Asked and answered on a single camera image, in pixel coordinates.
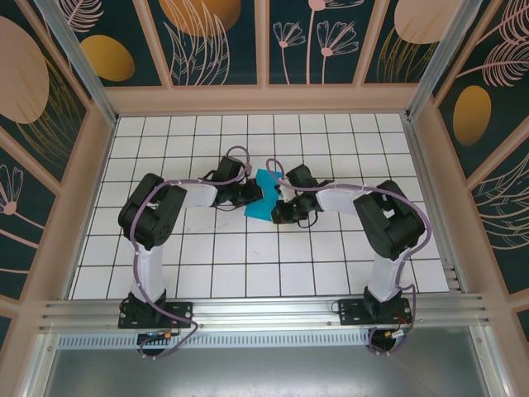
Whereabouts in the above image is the blue paper sheet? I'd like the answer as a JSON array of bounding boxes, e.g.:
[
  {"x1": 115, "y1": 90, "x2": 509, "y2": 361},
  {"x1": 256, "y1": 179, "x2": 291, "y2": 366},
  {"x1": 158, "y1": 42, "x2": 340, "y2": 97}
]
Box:
[{"x1": 243, "y1": 168, "x2": 287, "y2": 220}]

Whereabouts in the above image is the grey metal sheet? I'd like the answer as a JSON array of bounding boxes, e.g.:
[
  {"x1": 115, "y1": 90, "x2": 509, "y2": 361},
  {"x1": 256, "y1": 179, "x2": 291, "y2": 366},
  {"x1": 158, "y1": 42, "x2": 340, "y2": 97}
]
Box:
[{"x1": 41, "y1": 347, "x2": 499, "y2": 397}]

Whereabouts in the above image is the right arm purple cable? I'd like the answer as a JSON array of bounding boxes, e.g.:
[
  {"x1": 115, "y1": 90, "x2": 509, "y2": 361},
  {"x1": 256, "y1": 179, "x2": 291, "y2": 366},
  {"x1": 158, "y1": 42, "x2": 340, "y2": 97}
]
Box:
[{"x1": 266, "y1": 158, "x2": 434, "y2": 357}]

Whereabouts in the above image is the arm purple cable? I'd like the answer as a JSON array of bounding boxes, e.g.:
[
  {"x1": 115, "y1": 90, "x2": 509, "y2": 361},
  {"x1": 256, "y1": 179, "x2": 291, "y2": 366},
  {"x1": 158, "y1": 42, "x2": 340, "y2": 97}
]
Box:
[
  {"x1": 130, "y1": 145, "x2": 254, "y2": 361},
  {"x1": 266, "y1": 158, "x2": 434, "y2": 357}
]

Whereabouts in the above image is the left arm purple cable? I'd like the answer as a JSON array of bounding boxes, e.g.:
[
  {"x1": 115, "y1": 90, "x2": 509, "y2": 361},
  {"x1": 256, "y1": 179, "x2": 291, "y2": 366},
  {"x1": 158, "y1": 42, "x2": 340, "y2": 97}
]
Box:
[{"x1": 130, "y1": 145, "x2": 254, "y2": 361}]

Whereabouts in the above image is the aluminium side rail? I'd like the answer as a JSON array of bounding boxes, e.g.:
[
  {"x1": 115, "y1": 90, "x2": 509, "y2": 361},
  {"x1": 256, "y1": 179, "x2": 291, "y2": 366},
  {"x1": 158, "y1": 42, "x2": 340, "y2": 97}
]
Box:
[{"x1": 403, "y1": 117, "x2": 469, "y2": 293}]

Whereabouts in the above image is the aluminium mounting rail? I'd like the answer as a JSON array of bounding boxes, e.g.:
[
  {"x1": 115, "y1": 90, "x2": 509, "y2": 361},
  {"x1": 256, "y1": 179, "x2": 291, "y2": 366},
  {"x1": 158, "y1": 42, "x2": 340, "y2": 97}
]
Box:
[{"x1": 39, "y1": 292, "x2": 493, "y2": 332}]

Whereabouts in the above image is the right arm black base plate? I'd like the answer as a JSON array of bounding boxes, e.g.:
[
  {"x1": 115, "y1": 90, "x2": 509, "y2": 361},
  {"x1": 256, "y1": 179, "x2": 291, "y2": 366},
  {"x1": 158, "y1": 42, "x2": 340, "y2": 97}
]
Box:
[{"x1": 337, "y1": 297, "x2": 413, "y2": 328}]

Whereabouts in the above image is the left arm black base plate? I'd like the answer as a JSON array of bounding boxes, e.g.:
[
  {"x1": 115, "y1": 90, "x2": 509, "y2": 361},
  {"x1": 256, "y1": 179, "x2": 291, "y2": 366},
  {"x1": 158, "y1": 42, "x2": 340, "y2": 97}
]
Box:
[{"x1": 117, "y1": 300, "x2": 195, "y2": 330}]

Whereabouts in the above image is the slotted grey cable duct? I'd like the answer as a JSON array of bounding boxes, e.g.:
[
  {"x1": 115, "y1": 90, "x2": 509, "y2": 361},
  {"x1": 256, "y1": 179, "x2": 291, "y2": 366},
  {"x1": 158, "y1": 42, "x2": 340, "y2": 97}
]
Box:
[{"x1": 57, "y1": 333, "x2": 373, "y2": 349}]

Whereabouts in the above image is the aluminium frame post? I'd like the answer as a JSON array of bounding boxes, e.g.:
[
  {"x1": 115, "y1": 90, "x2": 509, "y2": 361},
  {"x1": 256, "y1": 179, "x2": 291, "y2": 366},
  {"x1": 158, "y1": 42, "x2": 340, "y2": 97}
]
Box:
[
  {"x1": 35, "y1": 0, "x2": 120, "y2": 126},
  {"x1": 406, "y1": 0, "x2": 484, "y2": 122}
]

